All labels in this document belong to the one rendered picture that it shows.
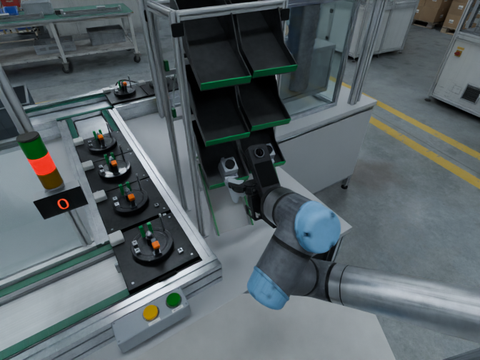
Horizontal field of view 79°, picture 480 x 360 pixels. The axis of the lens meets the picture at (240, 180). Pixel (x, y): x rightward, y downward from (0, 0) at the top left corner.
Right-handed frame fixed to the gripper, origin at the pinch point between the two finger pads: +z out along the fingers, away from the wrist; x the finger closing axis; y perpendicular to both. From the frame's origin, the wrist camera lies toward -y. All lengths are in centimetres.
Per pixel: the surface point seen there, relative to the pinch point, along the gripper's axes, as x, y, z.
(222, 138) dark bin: -1.7, -9.7, 6.5
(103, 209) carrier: -42, 14, 50
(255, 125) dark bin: 10.5, -10.6, 11.4
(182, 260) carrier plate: -19.4, 28.8, 18.5
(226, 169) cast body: -0.9, 0.5, 11.6
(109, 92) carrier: -33, -35, 155
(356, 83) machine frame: 125, -13, 97
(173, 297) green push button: -24.9, 33.6, 7.7
